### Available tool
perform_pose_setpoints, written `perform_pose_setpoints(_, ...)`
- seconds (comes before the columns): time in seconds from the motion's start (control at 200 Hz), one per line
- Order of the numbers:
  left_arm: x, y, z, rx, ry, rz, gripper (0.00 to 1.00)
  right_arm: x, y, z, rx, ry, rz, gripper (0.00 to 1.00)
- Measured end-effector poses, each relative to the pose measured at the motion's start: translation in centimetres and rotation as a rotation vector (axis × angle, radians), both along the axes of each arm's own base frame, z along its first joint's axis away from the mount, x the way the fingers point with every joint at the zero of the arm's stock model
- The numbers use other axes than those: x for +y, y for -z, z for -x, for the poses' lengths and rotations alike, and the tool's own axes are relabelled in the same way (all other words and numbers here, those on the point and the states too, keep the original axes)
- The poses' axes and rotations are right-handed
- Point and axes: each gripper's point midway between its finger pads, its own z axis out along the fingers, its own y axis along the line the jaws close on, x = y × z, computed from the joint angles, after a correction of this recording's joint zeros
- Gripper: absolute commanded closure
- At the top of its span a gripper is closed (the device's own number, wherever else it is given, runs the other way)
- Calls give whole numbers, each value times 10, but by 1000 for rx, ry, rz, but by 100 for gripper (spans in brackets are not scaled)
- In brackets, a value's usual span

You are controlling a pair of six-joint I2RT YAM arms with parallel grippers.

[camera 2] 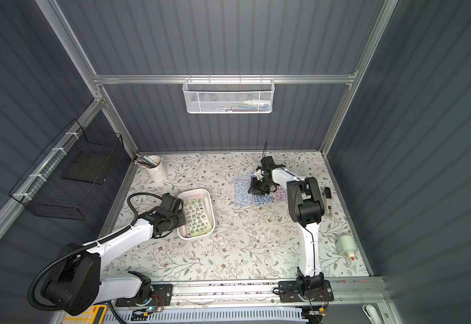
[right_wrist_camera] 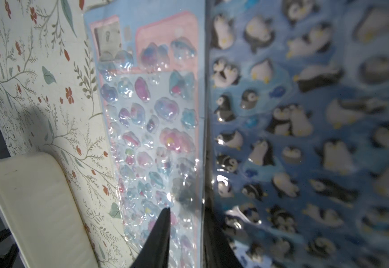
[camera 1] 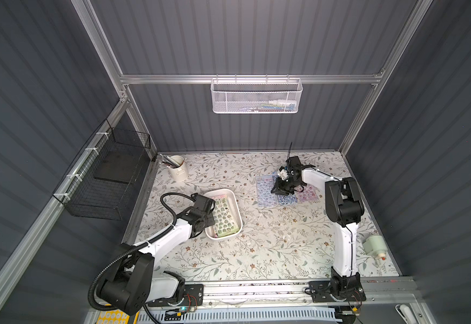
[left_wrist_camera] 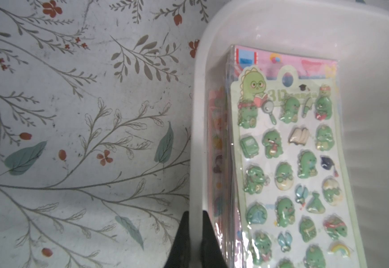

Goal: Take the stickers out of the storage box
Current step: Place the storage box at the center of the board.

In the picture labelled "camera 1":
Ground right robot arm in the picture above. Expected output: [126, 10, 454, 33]
[271, 156, 365, 299]

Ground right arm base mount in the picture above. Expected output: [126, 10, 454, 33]
[304, 277, 366, 304]

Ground yellow calculator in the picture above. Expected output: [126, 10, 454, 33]
[96, 310, 139, 324]

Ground green sticker sheet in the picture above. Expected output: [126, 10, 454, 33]
[213, 195, 240, 238]

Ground black corrugated cable hose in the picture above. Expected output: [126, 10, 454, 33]
[87, 192, 198, 312]

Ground cream metal pen bucket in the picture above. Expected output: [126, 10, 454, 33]
[169, 155, 189, 182]

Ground pink 3D sticker sheet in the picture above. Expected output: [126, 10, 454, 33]
[295, 185, 319, 203]

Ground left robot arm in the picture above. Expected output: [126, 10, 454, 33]
[87, 193, 216, 315]

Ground items in white basket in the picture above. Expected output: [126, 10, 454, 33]
[240, 100, 298, 112]

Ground white slotted cable duct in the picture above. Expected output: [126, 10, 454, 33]
[155, 306, 343, 323]

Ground white plastic storage tray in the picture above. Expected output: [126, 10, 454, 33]
[204, 188, 243, 241]

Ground white wire wall basket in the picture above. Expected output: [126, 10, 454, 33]
[210, 78, 303, 114]

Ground black wire wall basket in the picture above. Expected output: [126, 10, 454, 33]
[53, 123, 151, 221]

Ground white object bottom right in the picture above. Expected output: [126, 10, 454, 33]
[395, 305, 418, 324]

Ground light blue sticker sheet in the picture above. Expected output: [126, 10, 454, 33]
[256, 175, 278, 208]

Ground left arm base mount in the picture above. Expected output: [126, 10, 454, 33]
[147, 283, 204, 307]

